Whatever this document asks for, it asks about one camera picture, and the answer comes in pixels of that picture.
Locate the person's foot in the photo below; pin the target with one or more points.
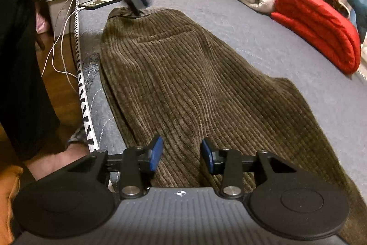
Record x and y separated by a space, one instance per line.
54 160

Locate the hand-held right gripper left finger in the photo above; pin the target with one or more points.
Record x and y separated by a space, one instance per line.
154 154

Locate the red quilt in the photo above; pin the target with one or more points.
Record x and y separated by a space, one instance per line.
318 29

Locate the orange cushion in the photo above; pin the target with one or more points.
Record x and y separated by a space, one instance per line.
10 199

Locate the person's black clothing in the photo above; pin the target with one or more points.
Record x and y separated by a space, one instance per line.
20 75

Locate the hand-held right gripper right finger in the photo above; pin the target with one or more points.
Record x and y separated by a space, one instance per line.
208 156

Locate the black smartphone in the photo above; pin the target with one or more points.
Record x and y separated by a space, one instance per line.
97 2

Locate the white plastic bin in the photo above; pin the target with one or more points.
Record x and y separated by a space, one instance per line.
58 4

